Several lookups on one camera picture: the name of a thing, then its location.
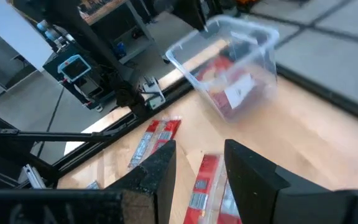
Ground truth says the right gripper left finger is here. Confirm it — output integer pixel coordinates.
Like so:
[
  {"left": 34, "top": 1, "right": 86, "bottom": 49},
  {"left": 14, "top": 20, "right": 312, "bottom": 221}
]
[{"left": 0, "top": 139, "right": 177, "bottom": 224}]

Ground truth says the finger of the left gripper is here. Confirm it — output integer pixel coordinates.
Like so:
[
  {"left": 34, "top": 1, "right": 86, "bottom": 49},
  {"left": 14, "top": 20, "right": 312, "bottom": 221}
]
[
  {"left": 172, "top": 0, "right": 207, "bottom": 32},
  {"left": 208, "top": 0, "right": 224, "bottom": 15}
]

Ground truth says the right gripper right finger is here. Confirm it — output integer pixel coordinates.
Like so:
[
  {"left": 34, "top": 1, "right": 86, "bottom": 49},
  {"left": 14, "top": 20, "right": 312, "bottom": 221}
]
[{"left": 224, "top": 139, "right": 358, "bottom": 224}]

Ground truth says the clear plastic bin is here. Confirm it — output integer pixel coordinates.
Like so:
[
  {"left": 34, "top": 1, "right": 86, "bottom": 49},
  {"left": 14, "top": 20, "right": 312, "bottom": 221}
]
[{"left": 165, "top": 14, "right": 281, "bottom": 123}]

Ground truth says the white paper label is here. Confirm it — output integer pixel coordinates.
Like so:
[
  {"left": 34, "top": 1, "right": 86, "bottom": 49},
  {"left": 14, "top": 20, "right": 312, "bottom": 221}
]
[{"left": 223, "top": 73, "right": 257, "bottom": 110}]

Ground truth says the black equipment cart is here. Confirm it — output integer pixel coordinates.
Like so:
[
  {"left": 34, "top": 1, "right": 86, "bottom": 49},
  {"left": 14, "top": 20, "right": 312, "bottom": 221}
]
[{"left": 42, "top": 43, "right": 119, "bottom": 113}]

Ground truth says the blue-framed screen device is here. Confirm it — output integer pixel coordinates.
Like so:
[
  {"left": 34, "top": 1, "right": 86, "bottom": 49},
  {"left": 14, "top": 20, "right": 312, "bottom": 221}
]
[{"left": 57, "top": 54, "right": 92, "bottom": 83}]

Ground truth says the grey metal bracket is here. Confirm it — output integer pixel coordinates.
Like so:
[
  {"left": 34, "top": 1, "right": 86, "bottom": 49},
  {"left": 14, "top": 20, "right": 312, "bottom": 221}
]
[{"left": 142, "top": 75, "right": 167, "bottom": 110}]

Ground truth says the silver aluminium bracket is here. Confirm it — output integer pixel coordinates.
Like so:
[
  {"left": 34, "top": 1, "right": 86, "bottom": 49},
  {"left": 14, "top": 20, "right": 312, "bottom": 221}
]
[{"left": 20, "top": 163, "right": 48, "bottom": 190}]

